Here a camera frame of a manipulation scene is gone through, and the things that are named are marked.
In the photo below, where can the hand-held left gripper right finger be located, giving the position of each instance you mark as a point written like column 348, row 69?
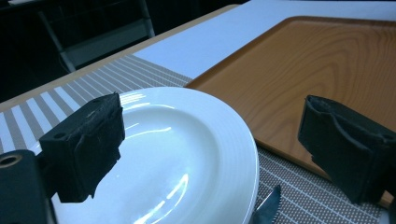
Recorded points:
column 345, row 149

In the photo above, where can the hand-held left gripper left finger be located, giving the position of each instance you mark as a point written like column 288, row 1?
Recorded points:
column 81, row 146

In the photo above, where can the white ceramic plate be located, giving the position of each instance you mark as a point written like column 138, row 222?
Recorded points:
column 174, row 155

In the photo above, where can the striped woven placemat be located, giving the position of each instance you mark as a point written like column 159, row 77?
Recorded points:
column 102, row 81

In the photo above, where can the brown wooden tray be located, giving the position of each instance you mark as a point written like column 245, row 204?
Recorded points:
column 305, row 84

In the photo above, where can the grey chair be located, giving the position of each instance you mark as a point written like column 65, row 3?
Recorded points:
column 99, row 40

